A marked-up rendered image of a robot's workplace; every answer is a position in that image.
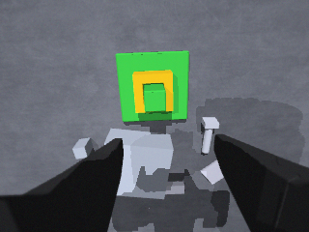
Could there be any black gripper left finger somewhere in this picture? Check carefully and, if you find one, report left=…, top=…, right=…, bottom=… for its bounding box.
left=0, top=138, right=124, bottom=232

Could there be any yellow square nut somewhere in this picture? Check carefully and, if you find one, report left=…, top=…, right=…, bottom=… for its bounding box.
left=132, top=70, right=173, bottom=113

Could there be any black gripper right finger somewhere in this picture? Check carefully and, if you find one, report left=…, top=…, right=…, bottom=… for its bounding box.
left=213, top=134, right=309, bottom=232

